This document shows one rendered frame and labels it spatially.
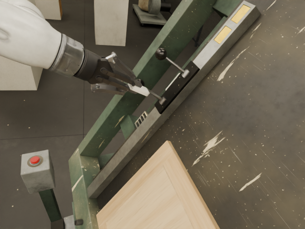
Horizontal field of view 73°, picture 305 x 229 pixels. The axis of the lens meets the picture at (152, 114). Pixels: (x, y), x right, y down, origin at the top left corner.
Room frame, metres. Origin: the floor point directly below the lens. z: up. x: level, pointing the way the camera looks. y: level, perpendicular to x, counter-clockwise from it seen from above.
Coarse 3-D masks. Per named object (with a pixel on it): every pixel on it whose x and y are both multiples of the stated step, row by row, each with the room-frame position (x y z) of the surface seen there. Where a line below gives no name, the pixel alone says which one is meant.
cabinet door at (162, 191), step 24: (168, 144) 0.46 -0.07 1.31; (144, 168) 0.43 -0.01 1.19; (168, 168) 0.40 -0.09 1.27; (120, 192) 0.40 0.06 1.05; (144, 192) 0.36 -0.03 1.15; (168, 192) 0.34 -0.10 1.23; (192, 192) 0.31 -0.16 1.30; (120, 216) 0.32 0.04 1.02; (144, 216) 0.30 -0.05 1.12; (168, 216) 0.28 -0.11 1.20; (192, 216) 0.26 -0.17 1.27
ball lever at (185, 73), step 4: (160, 48) 0.61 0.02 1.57; (156, 52) 0.60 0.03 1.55; (160, 52) 0.60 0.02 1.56; (164, 52) 0.60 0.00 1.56; (156, 56) 0.60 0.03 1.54; (160, 56) 0.59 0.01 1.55; (164, 56) 0.60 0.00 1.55; (168, 60) 0.61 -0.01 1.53; (172, 64) 0.60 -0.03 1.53; (176, 64) 0.61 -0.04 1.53; (180, 68) 0.60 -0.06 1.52; (184, 72) 0.60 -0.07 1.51; (188, 72) 0.60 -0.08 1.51; (184, 76) 0.59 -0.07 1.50
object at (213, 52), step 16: (256, 16) 0.66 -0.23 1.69; (240, 32) 0.65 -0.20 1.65; (208, 48) 0.64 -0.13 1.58; (224, 48) 0.63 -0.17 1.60; (208, 64) 0.61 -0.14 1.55; (192, 80) 0.59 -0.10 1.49; (144, 128) 0.54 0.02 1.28; (128, 144) 0.52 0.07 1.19; (112, 160) 0.50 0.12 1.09; (128, 160) 0.50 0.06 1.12; (112, 176) 0.47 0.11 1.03; (96, 192) 0.43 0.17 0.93
